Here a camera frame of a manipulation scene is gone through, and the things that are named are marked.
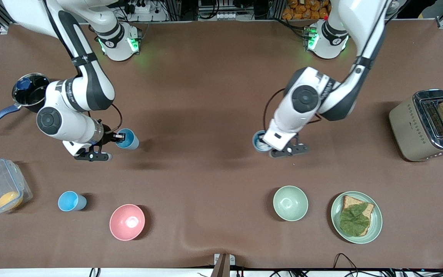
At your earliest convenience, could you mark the blue plastic cup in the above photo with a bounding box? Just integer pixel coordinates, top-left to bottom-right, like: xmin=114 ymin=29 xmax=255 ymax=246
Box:
xmin=58 ymin=191 xmax=87 ymax=212
xmin=252 ymin=130 xmax=275 ymax=153
xmin=116 ymin=128 xmax=140 ymax=150

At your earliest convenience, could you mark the pale green bowl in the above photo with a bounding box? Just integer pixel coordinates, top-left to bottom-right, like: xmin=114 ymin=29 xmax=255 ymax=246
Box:
xmin=273 ymin=185 xmax=309 ymax=222

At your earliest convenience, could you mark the brown bread slice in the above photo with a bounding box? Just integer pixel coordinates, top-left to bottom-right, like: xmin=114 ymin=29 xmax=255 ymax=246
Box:
xmin=341 ymin=195 xmax=375 ymax=237

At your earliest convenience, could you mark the pink bowl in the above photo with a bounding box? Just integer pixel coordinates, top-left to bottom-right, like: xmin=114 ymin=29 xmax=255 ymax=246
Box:
xmin=109 ymin=204 xmax=145 ymax=241

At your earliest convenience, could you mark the green lettuce leaf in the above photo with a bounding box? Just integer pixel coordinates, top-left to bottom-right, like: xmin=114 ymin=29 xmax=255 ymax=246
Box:
xmin=339 ymin=203 xmax=371 ymax=237

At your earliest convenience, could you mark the beige and chrome toaster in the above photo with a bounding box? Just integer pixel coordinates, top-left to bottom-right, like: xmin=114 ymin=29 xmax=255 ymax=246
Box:
xmin=389 ymin=89 xmax=443 ymax=162

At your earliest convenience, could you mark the pale green plate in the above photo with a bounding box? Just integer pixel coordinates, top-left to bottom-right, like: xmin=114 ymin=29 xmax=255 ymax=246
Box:
xmin=330 ymin=191 xmax=383 ymax=244

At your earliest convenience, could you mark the orange fruit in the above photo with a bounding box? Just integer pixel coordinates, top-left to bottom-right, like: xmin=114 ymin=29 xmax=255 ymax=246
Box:
xmin=0 ymin=191 xmax=23 ymax=210

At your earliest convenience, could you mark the white power strip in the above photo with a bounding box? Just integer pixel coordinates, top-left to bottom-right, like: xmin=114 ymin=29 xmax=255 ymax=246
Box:
xmin=198 ymin=10 xmax=241 ymax=22
xmin=123 ymin=0 xmax=168 ymax=22

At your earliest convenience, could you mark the bag of orange snacks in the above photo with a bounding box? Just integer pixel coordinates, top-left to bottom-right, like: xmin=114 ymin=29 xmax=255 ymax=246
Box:
xmin=281 ymin=0 xmax=331 ymax=20

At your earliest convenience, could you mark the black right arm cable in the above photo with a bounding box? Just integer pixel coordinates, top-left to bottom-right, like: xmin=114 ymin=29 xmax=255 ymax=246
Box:
xmin=87 ymin=103 xmax=123 ymax=133

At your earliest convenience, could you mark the black saucepan with blue handle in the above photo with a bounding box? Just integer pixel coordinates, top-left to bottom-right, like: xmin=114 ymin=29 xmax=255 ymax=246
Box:
xmin=0 ymin=73 xmax=53 ymax=132

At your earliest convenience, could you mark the black loose cable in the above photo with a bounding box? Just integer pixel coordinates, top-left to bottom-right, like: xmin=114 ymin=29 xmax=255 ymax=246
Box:
xmin=334 ymin=253 xmax=360 ymax=272

